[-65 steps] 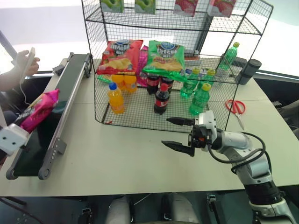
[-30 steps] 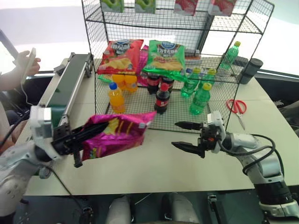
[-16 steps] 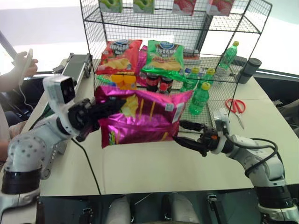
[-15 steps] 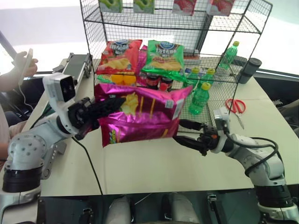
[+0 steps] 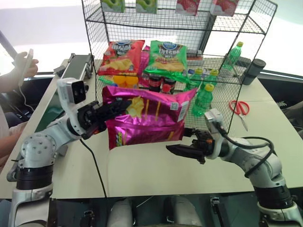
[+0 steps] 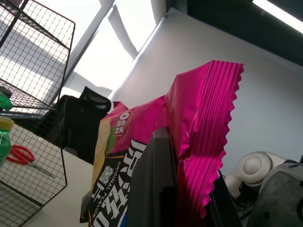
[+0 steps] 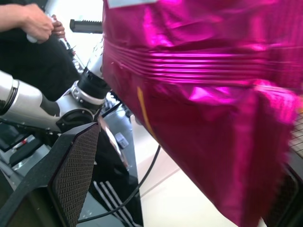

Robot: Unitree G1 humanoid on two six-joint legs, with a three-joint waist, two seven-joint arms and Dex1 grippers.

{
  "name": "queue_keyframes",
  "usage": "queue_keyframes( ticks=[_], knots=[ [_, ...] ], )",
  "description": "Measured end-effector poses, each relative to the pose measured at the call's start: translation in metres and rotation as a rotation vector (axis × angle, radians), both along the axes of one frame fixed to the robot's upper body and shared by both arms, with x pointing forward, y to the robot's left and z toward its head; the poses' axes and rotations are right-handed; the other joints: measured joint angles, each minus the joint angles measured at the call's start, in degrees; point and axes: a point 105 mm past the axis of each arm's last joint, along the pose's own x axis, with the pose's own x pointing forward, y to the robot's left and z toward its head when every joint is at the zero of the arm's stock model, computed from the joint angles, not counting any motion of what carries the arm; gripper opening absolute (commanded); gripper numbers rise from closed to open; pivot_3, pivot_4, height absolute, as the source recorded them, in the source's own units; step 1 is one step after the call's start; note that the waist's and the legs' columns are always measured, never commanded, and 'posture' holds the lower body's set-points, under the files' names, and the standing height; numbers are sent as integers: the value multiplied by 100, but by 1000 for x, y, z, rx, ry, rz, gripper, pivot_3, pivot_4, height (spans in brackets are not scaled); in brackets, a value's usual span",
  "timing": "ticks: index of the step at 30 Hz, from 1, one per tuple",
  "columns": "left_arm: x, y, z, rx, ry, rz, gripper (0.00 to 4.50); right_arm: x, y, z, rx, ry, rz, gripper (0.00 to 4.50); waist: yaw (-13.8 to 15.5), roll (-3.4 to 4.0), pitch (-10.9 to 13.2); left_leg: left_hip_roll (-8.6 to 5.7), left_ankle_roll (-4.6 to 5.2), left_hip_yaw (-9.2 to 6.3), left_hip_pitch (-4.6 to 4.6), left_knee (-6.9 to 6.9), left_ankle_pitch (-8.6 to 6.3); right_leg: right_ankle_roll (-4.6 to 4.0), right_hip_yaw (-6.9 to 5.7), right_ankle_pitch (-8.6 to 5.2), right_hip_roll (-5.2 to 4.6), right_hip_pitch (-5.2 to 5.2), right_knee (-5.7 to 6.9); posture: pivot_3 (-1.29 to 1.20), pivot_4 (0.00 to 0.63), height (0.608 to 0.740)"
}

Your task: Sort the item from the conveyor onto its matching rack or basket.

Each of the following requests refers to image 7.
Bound person's bare hand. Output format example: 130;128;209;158
0;3;65;44

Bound magenta foil snack bag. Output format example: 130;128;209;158
101;0;303;227

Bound white handheld object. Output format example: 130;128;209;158
26;13;66;44

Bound black cable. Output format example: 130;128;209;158
77;143;162;223

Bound black trousers with white stripes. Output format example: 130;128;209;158
0;30;144;227

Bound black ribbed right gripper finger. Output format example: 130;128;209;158
69;19;104;34

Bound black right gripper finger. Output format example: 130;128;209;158
267;162;303;227
0;122;101;227

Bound wire mesh basket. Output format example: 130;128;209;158
287;113;303;152

